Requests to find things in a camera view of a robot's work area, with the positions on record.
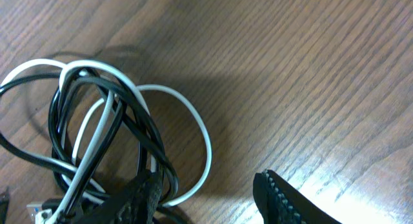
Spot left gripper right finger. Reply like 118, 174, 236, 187
253, 169, 339, 224

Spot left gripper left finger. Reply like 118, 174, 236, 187
76, 170, 162, 224

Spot black USB cable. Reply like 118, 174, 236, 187
0, 67, 194, 224

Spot white USB cable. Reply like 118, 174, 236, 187
0, 58, 213, 224

